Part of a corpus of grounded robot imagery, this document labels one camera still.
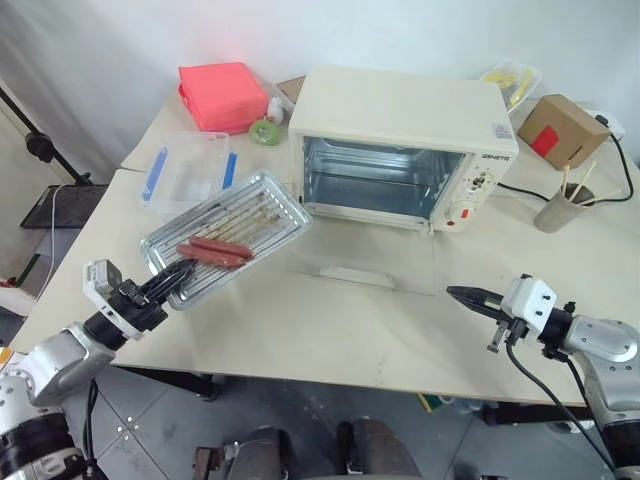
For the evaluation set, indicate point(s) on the cardboard box with red sticker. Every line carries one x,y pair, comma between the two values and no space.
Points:
562,130

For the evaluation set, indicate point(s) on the clear bag with yellow items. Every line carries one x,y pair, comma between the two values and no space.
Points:
515,82

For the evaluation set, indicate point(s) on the clear plastic bag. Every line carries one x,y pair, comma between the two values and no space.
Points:
274,92

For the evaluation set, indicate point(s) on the black stand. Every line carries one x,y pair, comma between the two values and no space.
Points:
42,145

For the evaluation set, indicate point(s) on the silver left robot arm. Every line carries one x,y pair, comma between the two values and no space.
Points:
55,357

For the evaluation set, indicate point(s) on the glass toaster oven door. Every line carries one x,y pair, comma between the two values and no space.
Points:
365,260

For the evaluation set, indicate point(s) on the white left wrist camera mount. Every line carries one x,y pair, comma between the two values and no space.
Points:
97,280

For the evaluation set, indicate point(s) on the white power strip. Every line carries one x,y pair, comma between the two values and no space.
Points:
616,125

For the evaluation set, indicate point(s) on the clear box with blue latches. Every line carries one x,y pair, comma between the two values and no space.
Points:
185,170

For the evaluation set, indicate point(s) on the black mesh shelf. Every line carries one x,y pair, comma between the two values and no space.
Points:
65,205

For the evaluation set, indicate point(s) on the red sausage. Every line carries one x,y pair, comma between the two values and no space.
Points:
222,247
210,257

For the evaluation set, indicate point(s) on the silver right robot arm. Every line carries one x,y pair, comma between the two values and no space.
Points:
602,345

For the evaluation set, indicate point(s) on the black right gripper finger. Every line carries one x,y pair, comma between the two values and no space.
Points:
465,291
475,306

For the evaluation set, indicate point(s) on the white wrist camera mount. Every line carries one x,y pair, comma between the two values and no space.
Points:
530,305
97,280

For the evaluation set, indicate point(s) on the green tape roll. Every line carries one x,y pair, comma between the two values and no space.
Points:
265,132

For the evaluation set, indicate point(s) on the red square box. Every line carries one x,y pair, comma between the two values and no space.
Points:
220,95

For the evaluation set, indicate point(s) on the grey cup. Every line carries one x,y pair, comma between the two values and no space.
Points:
560,212

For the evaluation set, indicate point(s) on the small white object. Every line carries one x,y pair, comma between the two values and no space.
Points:
276,110

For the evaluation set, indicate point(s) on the wooden chopstick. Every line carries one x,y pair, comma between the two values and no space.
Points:
605,196
586,180
566,180

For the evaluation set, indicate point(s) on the ribbed metal baking tray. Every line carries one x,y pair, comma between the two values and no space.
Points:
250,220

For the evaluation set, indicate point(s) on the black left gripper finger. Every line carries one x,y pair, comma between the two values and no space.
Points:
176,286
172,272

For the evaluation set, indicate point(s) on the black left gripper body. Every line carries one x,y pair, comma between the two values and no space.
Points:
142,310

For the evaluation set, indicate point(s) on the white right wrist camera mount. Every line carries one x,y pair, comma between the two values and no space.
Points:
530,305

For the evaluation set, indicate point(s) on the cream toaster oven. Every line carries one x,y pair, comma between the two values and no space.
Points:
400,130

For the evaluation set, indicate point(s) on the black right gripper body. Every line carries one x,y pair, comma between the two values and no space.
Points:
502,320

